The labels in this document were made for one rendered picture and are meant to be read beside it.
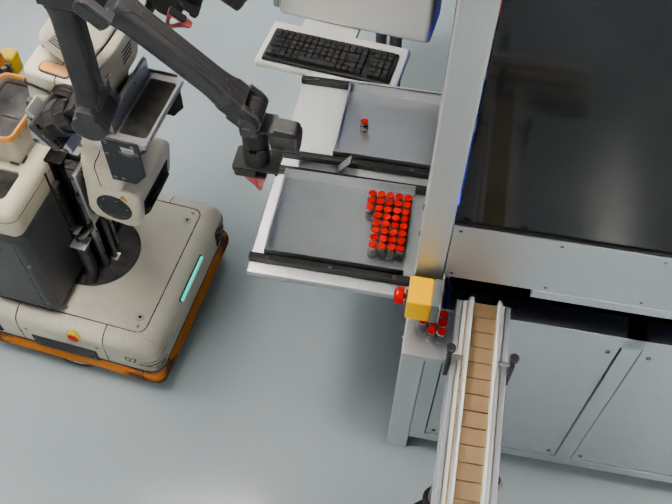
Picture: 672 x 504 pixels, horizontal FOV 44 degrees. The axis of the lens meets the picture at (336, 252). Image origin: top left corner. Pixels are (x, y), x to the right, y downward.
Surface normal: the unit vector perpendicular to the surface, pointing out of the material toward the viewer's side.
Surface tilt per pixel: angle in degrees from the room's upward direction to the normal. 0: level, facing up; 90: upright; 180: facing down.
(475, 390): 0
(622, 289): 90
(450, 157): 90
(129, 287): 0
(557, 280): 90
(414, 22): 90
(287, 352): 0
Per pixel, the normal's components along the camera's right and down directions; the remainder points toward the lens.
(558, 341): -0.18, 0.81
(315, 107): 0.01, -0.57
